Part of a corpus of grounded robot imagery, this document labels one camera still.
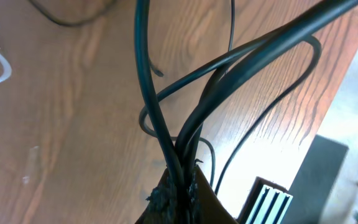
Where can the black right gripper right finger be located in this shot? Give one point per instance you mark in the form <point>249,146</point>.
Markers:
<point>204,206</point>

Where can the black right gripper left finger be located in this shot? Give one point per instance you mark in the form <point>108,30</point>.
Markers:
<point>162,203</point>

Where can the aluminium extrusion rail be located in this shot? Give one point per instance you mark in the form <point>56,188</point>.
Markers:
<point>267,203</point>

